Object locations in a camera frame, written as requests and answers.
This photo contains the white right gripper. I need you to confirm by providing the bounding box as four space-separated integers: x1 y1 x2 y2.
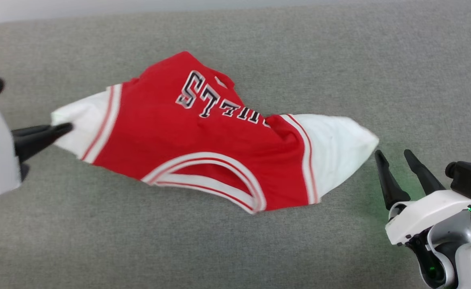
374 149 471 246

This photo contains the red Bulls basketball jersey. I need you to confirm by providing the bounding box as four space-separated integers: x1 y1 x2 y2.
51 51 380 215

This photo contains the grey fabric sofa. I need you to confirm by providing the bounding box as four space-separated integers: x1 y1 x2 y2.
0 0 471 289

